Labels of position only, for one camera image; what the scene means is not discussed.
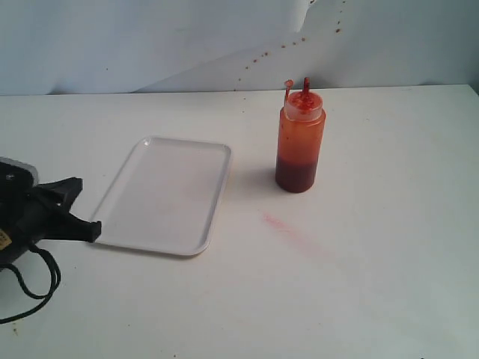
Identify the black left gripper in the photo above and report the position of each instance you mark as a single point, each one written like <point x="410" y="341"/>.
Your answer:
<point x="29" y="215"/>

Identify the red sauce squeeze bottle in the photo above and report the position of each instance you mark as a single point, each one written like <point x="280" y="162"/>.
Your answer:
<point x="302" y="120"/>

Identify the white rectangular plastic tray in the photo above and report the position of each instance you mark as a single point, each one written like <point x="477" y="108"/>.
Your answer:
<point x="164" y="197"/>

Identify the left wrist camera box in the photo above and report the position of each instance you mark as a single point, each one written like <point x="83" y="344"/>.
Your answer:
<point x="18" y="173"/>

